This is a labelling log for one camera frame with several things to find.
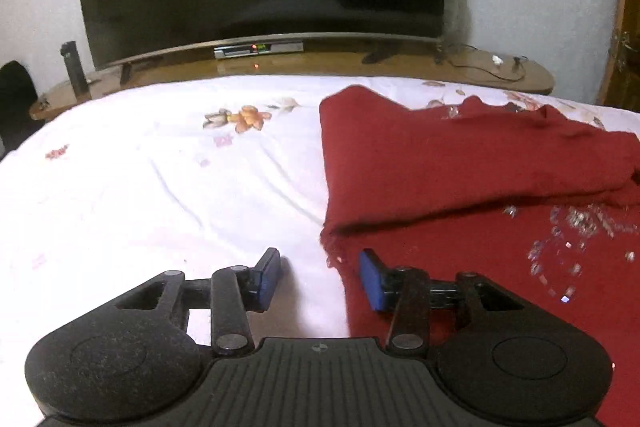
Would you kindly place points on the silver set-top box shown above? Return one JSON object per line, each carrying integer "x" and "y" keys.
{"x": 257, "y": 49}

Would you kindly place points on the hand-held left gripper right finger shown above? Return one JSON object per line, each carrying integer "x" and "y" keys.
{"x": 372, "y": 283}

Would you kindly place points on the wooden television console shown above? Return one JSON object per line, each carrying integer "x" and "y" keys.
{"x": 310, "y": 66}

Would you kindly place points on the white floral bed sheet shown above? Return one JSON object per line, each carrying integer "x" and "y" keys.
{"x": 150, "y": 187}

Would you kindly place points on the black chair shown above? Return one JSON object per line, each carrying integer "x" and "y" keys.
{"x": 15, "y": 102}

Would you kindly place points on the black cylindrical bottle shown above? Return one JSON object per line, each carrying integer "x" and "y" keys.
{"x": 74, "y": 69}

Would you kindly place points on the red garment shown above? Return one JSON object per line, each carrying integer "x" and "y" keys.
{"x": 450, "y": 157}

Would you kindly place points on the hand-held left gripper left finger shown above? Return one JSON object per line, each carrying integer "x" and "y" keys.
{"x": 267, "y": 281}

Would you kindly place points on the brown wooden door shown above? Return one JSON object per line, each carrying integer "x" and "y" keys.
{"x": 625, "y": 67}

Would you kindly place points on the clear glass vase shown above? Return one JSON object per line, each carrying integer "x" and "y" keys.
{"x": 457, "y": 14}

